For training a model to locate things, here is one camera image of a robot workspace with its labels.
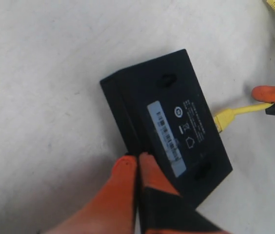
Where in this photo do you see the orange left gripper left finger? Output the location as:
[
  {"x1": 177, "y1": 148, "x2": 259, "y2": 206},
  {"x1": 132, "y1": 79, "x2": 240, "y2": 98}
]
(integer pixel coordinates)
[{"x1": 47, "y1": 156, "x2": 138, "y2": 234}]

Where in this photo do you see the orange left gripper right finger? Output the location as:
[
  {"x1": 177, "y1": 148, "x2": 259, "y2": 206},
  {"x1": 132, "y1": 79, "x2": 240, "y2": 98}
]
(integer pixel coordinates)
[{"x1": 138, "y1": 153, "x2": 227, "y2": 234}]

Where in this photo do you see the black network switch box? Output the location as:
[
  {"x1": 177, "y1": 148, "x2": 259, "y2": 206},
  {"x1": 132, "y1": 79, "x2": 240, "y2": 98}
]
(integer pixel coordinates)
[{"x1": 100, "y1": 49, "x2": 233, "y2": 208}]

